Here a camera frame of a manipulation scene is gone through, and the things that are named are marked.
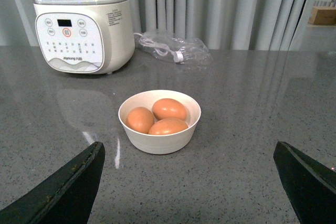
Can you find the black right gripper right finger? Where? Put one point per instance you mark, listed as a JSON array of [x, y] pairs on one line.
[[309, 185]]

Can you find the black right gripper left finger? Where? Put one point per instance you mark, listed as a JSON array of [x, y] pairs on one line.
[[66, 196]]

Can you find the brown egg left in bowl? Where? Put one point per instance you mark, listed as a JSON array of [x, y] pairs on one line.
[[140, 119]]

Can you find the brown egg in bowl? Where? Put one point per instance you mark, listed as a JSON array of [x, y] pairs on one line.
[[168, 126], [140, 119], [169, 108]]

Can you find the brown egg front in bowl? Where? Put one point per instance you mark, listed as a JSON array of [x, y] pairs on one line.
[[168, 126]]

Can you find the brown egg back in bowl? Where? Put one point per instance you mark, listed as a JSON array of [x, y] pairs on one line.
[[169, 108]]

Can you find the brown cardboard box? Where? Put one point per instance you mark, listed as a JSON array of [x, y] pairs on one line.
[[322, 15]]

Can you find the white ceramic bowl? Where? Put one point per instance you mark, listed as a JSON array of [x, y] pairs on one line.
[[164, 144]]

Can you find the white soy milk maker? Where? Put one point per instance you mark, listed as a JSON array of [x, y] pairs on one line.
[[85, 36]]

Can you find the clear plastic bag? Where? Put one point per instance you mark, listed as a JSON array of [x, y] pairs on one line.
[[163, 45]]

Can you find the grey curtain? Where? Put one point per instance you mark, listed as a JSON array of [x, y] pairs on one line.
[[228, 24]]

